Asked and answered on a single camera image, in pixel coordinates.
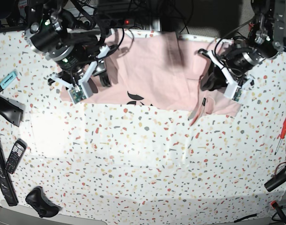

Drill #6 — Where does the pink T-shirt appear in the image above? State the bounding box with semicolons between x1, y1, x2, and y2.
60;28;242;126

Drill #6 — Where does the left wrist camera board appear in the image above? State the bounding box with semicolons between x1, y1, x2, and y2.
232;87;244;102

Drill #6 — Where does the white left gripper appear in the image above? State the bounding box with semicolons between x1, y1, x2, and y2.
198;49;254;98

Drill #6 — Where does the black game controller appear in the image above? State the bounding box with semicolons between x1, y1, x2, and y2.
25;186;61;218

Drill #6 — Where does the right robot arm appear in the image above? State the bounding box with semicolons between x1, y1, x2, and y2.
23;0;116;101

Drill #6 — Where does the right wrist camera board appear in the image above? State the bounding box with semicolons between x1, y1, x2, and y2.
67;86;86;104

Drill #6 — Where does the long black bar in wrap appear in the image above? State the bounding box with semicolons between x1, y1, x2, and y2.
0;145;18;207

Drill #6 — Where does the terrazzo patterned tablecloth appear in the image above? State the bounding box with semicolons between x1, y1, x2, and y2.
0;32;286;225

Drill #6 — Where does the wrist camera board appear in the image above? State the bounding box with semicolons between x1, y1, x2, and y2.
67;86;86;104
232;87;244;102

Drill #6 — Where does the black power strip red switch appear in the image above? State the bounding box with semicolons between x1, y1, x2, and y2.
105;18;134;27

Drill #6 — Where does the red black clamp bottom right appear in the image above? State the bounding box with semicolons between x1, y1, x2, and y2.
271;201;286;225

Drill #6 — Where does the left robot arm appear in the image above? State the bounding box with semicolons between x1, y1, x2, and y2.
198;0;286;102

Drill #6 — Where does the black cable bottom right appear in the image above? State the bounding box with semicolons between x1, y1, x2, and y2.
234;213;258;223

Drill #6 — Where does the black cylindrical tool right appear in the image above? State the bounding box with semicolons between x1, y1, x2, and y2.
264;166;286;192

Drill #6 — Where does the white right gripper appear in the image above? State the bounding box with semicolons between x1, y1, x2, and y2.
48;45;111;98

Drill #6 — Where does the black cordless phone handset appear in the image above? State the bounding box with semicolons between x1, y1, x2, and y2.
5;138;27;174

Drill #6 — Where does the light blue highlighter marker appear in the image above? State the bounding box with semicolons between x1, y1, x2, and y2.
0;70;18;93

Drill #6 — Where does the red handled screwdriver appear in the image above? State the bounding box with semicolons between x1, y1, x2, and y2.
274;118;286;155

